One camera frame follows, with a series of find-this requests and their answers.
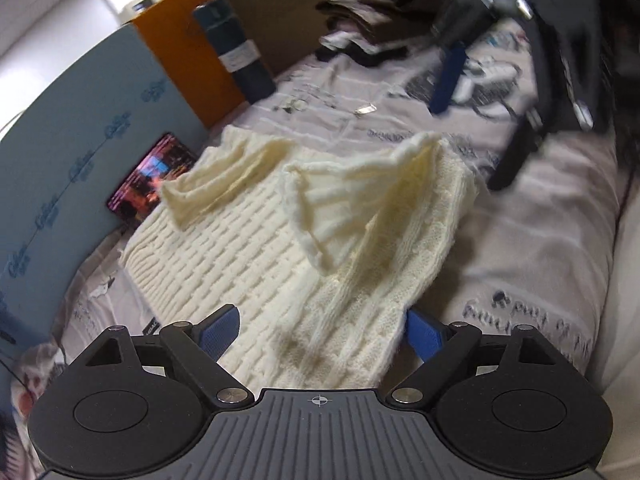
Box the orange box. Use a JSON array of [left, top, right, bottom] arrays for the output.
[[133, 0, 247, 132]]

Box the light blue foam board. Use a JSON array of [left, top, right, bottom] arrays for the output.
[[0, 24, 211, 348]]

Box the pile of brown clothes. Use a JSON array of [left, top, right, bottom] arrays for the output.
[[315, 0, 458, 46]]

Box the printed grey bed sheet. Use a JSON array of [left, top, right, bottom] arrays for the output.
[[0, 10, 628, 480]]

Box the teal tumbler bottle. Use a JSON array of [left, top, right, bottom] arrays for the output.
[[193, 0, 276, 102]]

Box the white pillow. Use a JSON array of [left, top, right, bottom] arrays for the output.
[[585, 180, 640, 471]]

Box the cream knit sweater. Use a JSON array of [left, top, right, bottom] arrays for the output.
[[119, 126, 494, 392]]

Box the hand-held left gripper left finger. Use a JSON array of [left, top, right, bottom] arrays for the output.
[[84, 303, 252, 409]]

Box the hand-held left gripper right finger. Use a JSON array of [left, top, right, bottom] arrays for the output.
[[388, 307, 569, 409]]

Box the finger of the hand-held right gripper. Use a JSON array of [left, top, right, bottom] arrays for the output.
[[428, 0, 502, 115], [487, 0, 609, 193]]

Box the black cloth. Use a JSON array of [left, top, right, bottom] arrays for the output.
[[318, 35, 411, 67]]

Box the brown cardboard sheet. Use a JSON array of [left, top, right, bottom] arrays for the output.
[[215, 0, 383, 78]]

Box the smartphone with lit screen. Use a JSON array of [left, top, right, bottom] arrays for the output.
[[105, 132, 199, 221]]

